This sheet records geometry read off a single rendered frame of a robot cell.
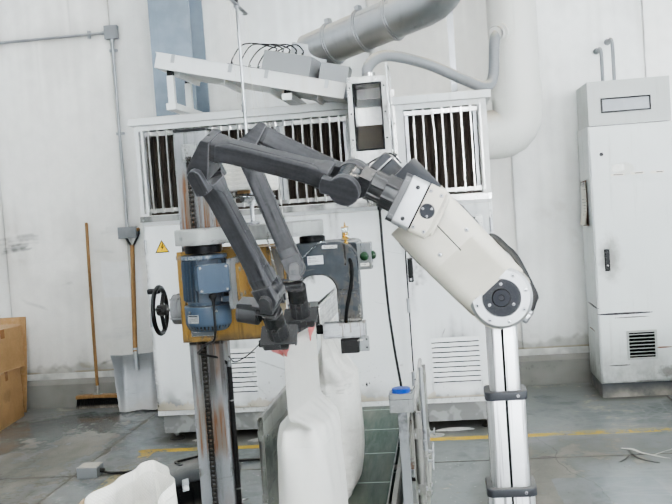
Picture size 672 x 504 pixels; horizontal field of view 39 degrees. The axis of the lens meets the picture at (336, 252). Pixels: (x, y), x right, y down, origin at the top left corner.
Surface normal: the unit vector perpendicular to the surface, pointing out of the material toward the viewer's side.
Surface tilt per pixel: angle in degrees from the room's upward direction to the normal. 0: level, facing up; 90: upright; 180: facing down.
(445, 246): 90
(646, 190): 90
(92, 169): 90
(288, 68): 88
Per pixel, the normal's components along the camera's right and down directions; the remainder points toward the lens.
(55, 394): -0.11, 0.06
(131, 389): -0.12, -0.18
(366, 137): -0.13, -0.68
